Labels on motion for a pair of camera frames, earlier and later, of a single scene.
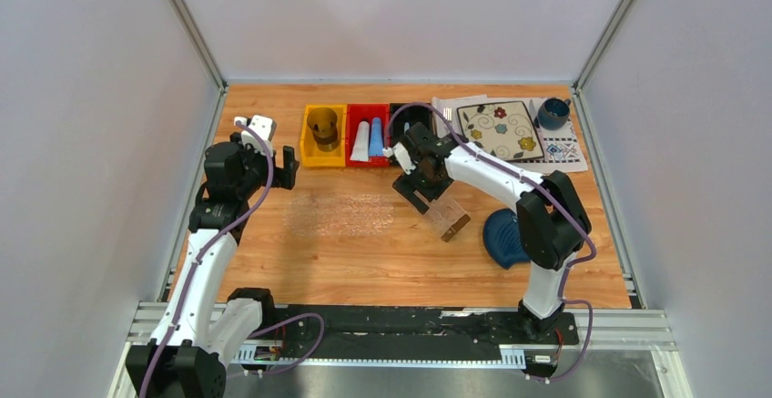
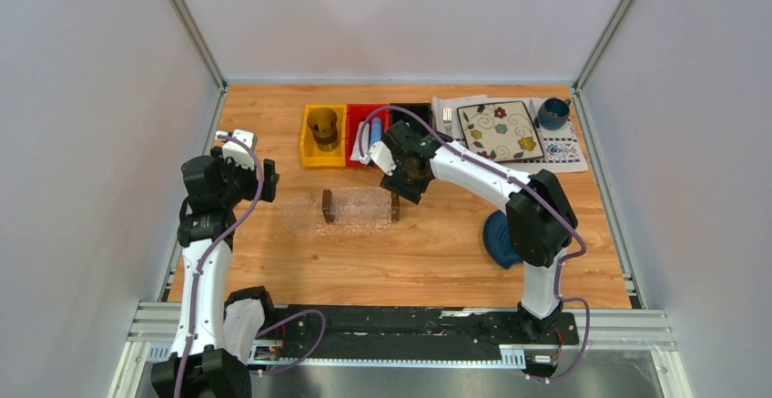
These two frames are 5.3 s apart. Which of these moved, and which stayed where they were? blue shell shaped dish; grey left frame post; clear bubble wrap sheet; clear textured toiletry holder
Moved: clear textured toiletry holder
Stayed: grey left frame post; clear bubble wrap sheet; blue shell shaped dish
